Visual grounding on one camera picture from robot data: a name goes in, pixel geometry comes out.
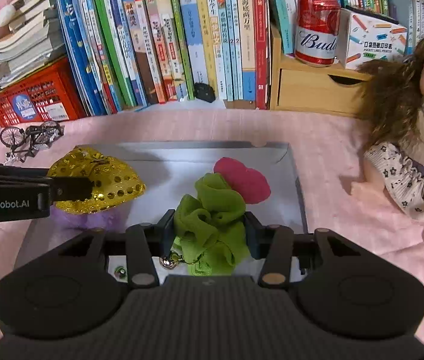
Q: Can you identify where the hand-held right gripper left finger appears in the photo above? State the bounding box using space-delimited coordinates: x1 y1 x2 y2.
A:
58 210 177 289

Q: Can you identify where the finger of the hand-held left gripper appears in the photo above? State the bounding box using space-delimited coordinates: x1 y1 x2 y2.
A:
0 162 93 201

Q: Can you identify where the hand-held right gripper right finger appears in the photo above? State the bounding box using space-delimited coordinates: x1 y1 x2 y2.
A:
244 211 363 287

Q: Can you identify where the gold sequin pouch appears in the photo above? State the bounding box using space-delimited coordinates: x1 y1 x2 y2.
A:
47 145 147 215

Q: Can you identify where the green scrunchie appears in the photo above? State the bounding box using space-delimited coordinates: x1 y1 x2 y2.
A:
172 172 250 276

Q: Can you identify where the pink scrunchie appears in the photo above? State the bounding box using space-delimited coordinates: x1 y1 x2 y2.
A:
214 157 272 205

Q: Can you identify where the miniature black bicycle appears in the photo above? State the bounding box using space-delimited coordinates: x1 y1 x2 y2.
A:
0 121 64 164

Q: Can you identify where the large red plastic basket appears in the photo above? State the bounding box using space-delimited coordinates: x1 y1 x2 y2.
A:
0 57 87 127

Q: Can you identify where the pink striped bedsheet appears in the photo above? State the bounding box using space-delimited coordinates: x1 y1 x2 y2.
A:
0 109 424 346

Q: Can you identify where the small black object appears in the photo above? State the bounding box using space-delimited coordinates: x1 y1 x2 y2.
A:
194 82 216 103

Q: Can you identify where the stack of flat books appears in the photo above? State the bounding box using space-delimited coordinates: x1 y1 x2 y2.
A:
0 0 66 98

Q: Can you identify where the wooden drawer box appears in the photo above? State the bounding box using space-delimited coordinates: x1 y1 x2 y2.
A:
269 22 374 118

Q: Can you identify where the row of colourful books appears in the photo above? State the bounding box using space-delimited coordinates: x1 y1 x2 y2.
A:
54 0 389 115

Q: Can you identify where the brown haired doll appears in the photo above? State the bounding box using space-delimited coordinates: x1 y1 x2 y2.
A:
355 34 424 259

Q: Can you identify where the red drink can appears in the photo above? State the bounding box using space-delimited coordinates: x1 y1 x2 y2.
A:
294 0 342 67

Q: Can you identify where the white pencil print box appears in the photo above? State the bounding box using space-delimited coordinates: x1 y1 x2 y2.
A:
336 7 410 70

